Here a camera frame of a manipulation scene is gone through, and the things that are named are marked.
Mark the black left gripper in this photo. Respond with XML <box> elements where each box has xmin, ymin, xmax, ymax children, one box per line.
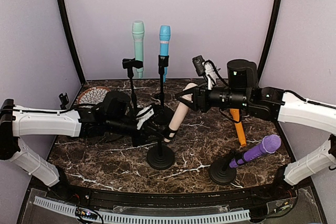
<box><xmin>106</xmin><ymin>116</ymin><xmax>163</xmax><ymax>147</ymax></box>

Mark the beige microphone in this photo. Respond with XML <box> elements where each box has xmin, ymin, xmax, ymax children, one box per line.
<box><xmin>164</xmin><ymin>82</ymin><xmax>197</xmax><ymax>143</ymax></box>

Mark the black stand of beige microphone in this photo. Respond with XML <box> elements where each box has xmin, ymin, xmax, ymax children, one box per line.
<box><xmin>146</xmin><ymin>137</ymin><xmax>175</xmax><ymax>170</ymax></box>

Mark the orange microphone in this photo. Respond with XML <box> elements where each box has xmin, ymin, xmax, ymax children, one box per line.
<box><xmin>230</xmin><ymin>109</ymin><xmax>247</xmax><ymax>147</ymax></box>

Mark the black stand of orange microphone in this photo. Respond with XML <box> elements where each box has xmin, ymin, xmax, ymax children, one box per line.
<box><xmin>58</xmin><ymin>93</ymin><xmax>69</xmax><ymax>110</ymax></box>

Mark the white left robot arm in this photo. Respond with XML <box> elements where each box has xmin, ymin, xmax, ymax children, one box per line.
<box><xmin>1</xmin><ymin>91</ymin><xmax>163</xmax><ymax>201</ymax></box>

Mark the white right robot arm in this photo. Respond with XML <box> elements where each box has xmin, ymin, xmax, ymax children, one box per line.
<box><xmin>175</xmin><ymin>59</ymin><xmax>335</xmax><ymax>200</ymax></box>

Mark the black stand of blue microphone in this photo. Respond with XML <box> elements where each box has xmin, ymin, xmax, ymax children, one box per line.
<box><xmin>154</xmin><ymin>55</ymin><xmax>174</xmax><ymax>125</ymax></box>

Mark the black stand of mint microphone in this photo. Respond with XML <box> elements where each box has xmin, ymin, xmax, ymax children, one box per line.
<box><xmin>122</xmin><ymin>58</ymin><xmax>143</xmax><ymax>113</ymax></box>

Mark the blue microphone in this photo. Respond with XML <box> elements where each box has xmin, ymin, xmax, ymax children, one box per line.
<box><xmin>159</xmin><ymin>25</ymin><xmax>172</xmax><ymax>83</ymax></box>

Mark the black stand of purple microphone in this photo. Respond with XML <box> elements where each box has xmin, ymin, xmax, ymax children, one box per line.
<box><xmin>208</xmin><ymin>150</ymin><xmax>246</xmax><ymax>185</ymax></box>

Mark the mint green microphone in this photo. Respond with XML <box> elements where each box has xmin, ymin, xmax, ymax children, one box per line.
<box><xmin>132</xmin><ymin>20</ymin><xmax>145</xmax><ymax>62</ymax></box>

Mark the purple microphone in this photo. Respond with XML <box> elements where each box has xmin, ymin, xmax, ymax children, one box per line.
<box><xmin>229</xmin><ymin>134</ymin><xmax>281</xmax><ymax>168</ymax></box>

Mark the flower pattern ceramic plate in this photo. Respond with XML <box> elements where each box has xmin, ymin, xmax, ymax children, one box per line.
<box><xmin>77</xmin><ymin>86</ymin><xmax>111</xmax><ymax>104</ymax></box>

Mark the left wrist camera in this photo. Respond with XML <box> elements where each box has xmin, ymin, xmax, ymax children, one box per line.
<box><xmin>135</xmin><ymin>104</ymin><xmax>154</xmax><ymax>130</ymax></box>

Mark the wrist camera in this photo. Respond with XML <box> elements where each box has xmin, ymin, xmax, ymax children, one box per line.
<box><xmin>135</xmin><ymin>104</ymin><xmax>154</xmax><ymax>130</ymax></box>
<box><xmin>192</xmin><ymin>55</ymin><xmax>224</xmax><ymax>90</ymax></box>

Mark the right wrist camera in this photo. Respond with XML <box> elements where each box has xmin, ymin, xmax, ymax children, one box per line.
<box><xmin>192</xmin><ymin>55</ymin><xmax>224</xmax><ymax>90</ymax></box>

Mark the black front rail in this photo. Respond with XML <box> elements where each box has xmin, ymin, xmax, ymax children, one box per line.
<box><xmin>68</xmin><ymin>185</ymin><xmax>275</xmax><ymax>209</ymax></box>

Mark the white slotted cable duct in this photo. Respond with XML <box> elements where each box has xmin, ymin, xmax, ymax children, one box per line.
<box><xmin>33</xmin><ymin>196</ymin><xmax>250</xmax><ymax>223</ymax></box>

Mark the right black frame post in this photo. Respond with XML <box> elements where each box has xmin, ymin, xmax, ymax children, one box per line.
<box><xmin>257</xmin><ymin>0</ymin><xmax>281</xmax><ymax>80</ymax></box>

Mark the black frame post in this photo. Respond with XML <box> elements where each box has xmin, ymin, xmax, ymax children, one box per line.
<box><xmin>57</xmin><ymin>0</ymin><xmax>86</xmax><ymax>85</ymax></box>
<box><xmin>257</xmin><ymin>0</ymin><xmax>281</xmax><ymax>80</ymax></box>

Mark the left black frame post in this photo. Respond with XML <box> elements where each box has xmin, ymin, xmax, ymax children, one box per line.
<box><xmin>57</xmin><ymin>0</ymin><xmax>86</xmax><ymax>85</ymax></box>

